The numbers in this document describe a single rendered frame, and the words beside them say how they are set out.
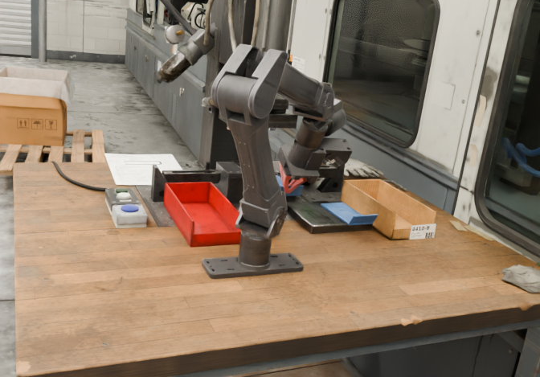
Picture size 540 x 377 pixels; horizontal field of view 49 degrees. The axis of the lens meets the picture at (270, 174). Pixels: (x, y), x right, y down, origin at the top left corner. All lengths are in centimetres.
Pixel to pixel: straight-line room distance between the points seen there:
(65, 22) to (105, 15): 66
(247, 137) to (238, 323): 32
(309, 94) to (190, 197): 48
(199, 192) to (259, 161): 45
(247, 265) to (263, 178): 18
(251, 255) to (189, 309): 19
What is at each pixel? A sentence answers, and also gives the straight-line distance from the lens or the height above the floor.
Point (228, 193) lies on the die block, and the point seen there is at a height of 93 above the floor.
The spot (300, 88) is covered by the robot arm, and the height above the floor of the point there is 127.
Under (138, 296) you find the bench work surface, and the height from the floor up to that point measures 90.
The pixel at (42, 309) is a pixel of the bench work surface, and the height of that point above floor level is 90.
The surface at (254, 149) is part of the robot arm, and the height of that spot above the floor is 116.
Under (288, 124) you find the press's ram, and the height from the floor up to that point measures 112.
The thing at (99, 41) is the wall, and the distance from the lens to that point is 1068.
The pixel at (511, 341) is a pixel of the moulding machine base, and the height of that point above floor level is 67.
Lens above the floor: 143
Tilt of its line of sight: 17 degrees down
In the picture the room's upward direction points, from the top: 7 degrees clockwise
